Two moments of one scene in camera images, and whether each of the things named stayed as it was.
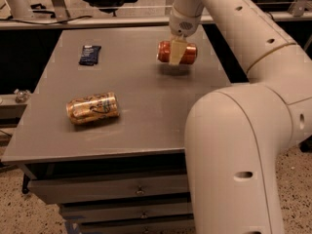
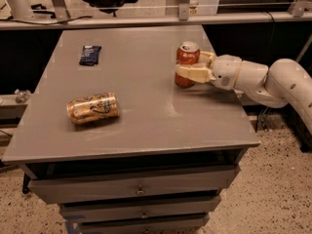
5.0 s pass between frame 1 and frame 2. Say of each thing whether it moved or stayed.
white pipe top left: stayed
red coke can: moved
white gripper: moved
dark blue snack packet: stayed
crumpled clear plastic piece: stayed
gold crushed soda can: stayed
